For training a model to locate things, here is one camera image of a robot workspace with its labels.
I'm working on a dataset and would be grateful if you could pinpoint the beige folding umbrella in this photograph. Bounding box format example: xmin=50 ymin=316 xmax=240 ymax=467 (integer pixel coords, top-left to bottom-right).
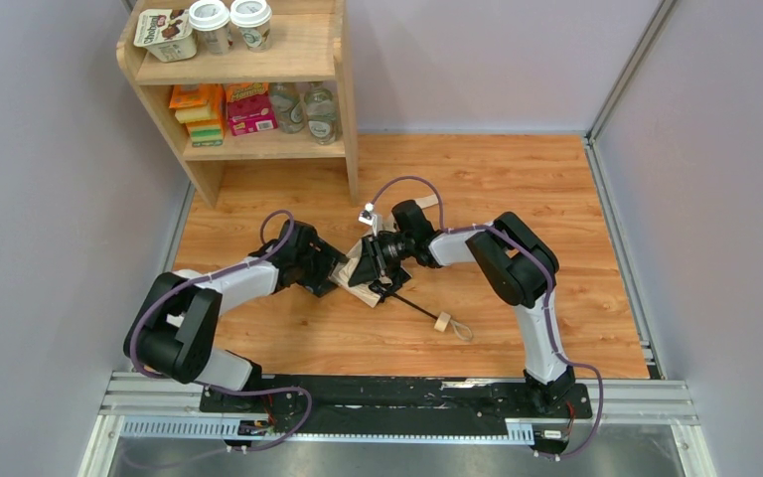
xmin=331 ymin=194 xmax=474 ymax=342

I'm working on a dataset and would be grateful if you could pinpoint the orange sponge pack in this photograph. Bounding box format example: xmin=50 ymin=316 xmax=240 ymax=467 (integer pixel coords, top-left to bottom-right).
xmin=169 ymin=83 xmax=226 ymax=147

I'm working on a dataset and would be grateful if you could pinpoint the Chobani yogurt tub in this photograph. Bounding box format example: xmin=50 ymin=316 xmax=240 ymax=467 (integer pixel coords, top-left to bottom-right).
xmin=133 ymin=9 xmax=198 ymax=63

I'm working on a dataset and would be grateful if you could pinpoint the wooden shelf unit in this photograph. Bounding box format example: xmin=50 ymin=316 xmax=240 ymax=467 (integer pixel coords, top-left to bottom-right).
xmin=116 ymin=1 xmax=359 ymax=206

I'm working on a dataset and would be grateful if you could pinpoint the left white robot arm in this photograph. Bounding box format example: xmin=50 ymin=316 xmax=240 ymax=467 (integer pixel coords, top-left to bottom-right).
xmin=123 ymin=219 xmax=348 ymax=394

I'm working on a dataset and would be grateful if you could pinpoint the pink orange snack box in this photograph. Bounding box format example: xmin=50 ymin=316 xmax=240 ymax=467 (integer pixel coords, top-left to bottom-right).
xmin=224 ymin=82 xmax=277 ymax=136

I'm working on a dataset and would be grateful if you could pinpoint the left clear glass bottle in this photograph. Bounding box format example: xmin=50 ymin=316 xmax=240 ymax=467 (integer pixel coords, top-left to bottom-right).
xmin=268 ymin=82 xmax=305 ymax=134

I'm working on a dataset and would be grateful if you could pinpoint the aluminium frame rail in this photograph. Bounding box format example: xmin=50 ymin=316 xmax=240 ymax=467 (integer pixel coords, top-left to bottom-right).
xmin=94 ymin=372 xmax=716 ymax=476

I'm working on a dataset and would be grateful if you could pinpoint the right white lidded cup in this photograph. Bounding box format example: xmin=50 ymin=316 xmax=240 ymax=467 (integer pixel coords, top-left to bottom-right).
xmin=229 ymin=0 xmax=272 ymax=53

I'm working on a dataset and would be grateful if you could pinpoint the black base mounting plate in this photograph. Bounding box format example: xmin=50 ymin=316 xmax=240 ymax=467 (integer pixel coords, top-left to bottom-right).
xmin=199 ymin=374 xmax=593 ymax=437

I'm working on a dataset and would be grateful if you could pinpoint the white crumpled plastic bag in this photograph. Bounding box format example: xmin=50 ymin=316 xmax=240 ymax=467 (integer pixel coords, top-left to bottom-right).
xmin=173 ymin=269 xmax=203 ymax=280

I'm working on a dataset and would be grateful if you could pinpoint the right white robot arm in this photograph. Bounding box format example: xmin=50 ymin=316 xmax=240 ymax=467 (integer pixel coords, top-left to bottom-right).
xmin=347 ymin=200 xmax=575 ymax=407

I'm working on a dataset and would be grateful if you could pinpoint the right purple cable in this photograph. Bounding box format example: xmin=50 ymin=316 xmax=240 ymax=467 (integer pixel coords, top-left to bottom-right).
xmin=368 ymin=175 xmax=605 ymax=460

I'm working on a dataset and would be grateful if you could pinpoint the white lidded cup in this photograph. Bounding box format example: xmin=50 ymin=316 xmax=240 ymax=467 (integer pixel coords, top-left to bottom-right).
xmin=189 ymin=0 xmax=232 ymax=55
xmin=229 ymin=0 xmax=272 ymax=53

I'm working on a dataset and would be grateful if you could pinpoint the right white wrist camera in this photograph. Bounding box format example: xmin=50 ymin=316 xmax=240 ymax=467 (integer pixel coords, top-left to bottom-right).
xmin=358 ymin=202 xmax=383 ymax=237

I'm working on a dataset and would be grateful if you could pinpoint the right clear glass bottle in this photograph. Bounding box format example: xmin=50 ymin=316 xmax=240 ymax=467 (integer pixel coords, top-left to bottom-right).
xmin=303 ymin=81 xmax=339 ymax=145

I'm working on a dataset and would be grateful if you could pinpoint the left white lidded cup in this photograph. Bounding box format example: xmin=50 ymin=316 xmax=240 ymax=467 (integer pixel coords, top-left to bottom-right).
xmin=189 ymin=0 xmax=232 ymax=55

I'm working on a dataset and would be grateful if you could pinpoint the clear glass bottle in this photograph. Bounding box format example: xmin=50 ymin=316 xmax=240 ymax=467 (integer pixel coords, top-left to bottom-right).
xmin=268 ymin=82 xmax=305 ymax=134
xmin=303 ymin=81 xmax=339 ymax=145

